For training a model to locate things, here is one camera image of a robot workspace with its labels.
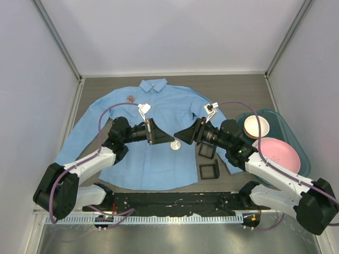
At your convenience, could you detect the blue button-up shirt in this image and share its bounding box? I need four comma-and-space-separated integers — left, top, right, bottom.
54, 77, 249, 191

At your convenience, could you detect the orange painted round brooch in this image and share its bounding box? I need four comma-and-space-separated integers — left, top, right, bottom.
170, 139, 181, 151

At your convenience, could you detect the pink blossom round brooch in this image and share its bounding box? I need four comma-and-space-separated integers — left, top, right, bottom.
127, 95, 135, 103

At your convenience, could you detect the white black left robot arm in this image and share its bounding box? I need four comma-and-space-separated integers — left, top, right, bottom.
33, 117, 174, 220

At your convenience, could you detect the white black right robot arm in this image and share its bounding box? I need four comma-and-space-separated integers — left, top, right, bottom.
174, 118, 338, 235

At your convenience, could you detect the white bowl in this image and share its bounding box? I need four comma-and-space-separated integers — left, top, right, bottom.
243, 115, 270, 139

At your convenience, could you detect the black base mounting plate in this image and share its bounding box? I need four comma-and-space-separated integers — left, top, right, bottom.
82, 190, 272, 215

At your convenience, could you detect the teal plastic bin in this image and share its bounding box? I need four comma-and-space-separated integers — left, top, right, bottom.
235, 108, 311, 186

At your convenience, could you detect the pink plate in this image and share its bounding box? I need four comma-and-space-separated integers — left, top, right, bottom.
260, 138, 301, 173

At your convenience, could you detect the black square frame upper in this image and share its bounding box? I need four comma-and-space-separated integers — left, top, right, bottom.
198, 143, 216, 159

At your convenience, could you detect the black square frame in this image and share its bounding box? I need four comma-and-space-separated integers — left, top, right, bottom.
198, 143, 216, 159
199, 159, 220, 180

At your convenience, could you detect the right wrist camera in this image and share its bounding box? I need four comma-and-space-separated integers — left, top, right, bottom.
204, 102, 219, 123

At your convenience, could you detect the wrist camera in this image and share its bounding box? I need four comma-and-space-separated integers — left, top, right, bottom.
204, 102, 219, 123
138, 103, 151, 122

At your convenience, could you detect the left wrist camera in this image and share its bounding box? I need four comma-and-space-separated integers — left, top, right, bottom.
138, 103, 151, 122

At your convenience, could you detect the black square frame lower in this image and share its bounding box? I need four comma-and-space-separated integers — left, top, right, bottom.
199, 159, 220, 180

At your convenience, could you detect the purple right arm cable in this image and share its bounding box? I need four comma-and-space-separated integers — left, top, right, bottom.
217, 101, 339, 231

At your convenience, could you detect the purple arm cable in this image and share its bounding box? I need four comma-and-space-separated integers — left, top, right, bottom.
217, 101, 339, 231
49, 103, 141, 230

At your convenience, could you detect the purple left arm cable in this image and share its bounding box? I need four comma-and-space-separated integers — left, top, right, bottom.
49, 103, 141, 230

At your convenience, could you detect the white slotted cable duct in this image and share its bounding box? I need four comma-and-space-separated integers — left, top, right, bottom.
57, 213, 243, 226

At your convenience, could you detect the aluminium frame rail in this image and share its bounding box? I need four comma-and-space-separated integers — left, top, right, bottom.
33, 190, 324, 214

